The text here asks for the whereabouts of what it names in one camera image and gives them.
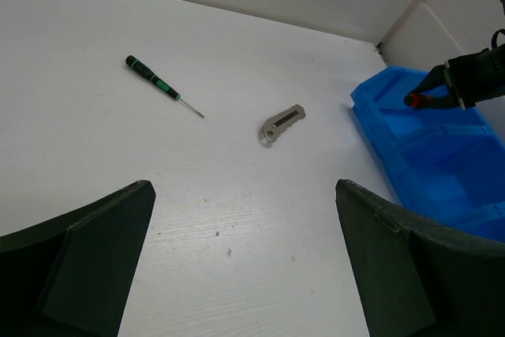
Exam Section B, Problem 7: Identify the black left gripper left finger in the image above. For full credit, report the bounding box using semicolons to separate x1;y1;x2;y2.
1;180;155;336

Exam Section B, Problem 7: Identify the red handled screwdriver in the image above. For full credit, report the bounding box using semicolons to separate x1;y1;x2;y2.
403;93;432;110

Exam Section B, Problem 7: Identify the blue plastic compartment bin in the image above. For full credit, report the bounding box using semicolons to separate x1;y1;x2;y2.
351;66;504;242

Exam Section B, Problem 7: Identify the green black precision screwdriver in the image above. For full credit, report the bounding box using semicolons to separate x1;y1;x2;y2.
125;55;204;118

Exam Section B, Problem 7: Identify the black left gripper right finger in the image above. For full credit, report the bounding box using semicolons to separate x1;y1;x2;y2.
335;179;504;336

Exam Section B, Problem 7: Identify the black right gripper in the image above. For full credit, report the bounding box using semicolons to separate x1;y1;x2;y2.
406;45;504;110

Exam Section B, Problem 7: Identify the silver folding utility knife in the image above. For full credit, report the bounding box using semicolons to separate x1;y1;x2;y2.
260;104;306;143

